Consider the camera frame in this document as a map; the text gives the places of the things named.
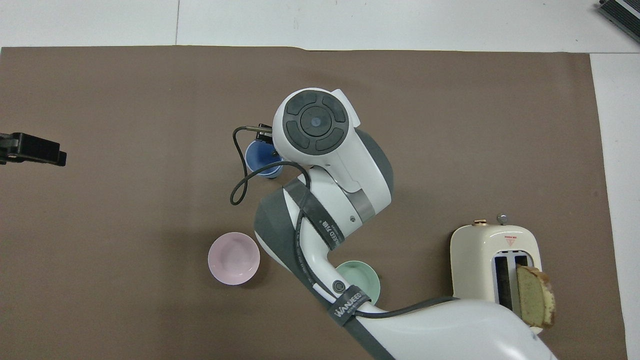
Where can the pink bowl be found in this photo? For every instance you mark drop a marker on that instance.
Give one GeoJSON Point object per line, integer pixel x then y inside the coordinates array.
{"type": "Point", "coordinates": [233, 258]}

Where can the slice of bread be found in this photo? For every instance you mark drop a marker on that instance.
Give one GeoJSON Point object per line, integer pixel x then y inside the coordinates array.
{"type": "Point", "coordinates": [535, 300]}

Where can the cream toaster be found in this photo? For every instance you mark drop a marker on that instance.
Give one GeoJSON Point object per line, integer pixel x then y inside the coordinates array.
{"type": "Point", "coordinates": [471, 260]}

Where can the blue cup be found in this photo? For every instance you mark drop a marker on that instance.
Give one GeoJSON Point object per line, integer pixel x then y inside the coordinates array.
{"type": "Point", "coordinates": [257, 155]}

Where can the green bowl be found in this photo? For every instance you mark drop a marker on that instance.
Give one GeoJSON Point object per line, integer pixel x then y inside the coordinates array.
{"type": "Point", "coordinates": [363, 278]}

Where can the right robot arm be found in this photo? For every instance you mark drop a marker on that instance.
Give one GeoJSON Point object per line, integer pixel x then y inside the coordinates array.
{"type": "Point", "coordinates": [345, 165]}

